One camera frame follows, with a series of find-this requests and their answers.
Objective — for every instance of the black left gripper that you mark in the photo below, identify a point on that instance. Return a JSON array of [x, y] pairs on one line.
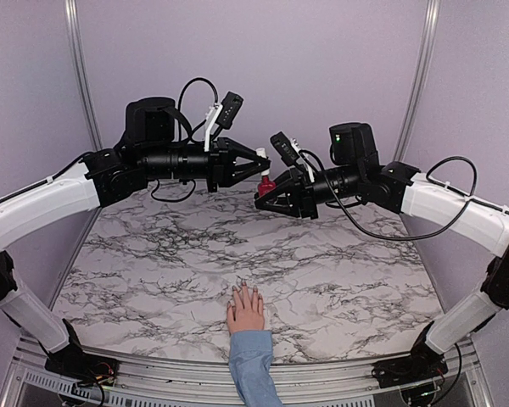
[[222, 167]]

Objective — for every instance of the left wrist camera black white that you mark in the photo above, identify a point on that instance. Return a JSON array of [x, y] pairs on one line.
[[220, 117]]

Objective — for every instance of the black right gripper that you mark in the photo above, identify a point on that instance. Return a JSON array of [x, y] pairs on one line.
[[305, 202]]

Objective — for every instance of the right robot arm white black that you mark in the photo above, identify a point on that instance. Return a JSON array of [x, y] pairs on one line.
[[402, 189]]

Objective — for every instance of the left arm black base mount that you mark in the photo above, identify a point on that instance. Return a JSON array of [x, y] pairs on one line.
[[74, 362]]

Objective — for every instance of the left aluminium corner post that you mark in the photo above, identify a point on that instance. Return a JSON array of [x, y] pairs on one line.
[[79, 64]]

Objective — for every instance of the blue shirt sleeve forearm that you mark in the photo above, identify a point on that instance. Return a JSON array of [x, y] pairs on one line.
[[250, 360]]

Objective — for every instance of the red nail polish bottle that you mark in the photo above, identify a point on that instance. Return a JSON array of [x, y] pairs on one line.
[[265, 186]]

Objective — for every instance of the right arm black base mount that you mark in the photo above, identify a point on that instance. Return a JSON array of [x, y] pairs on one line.
[[420, 364]]

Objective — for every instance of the right aluminium corner post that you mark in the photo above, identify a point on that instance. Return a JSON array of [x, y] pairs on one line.
[[425, 54]]

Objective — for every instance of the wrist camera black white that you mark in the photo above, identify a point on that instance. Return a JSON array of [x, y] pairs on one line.
[[288, 149], [220, 117]]

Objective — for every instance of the aluminium corner post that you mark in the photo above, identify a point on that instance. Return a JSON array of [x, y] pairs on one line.
[[79, 64], [425, 54]]

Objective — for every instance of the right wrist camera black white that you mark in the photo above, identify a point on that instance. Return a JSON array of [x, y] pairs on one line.
[[288, 149]]

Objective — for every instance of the white nail polish brush cap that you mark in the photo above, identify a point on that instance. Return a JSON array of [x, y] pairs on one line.
[[263, 161]]

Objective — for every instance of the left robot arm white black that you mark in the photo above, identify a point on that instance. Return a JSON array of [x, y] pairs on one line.
[[147, 151]]

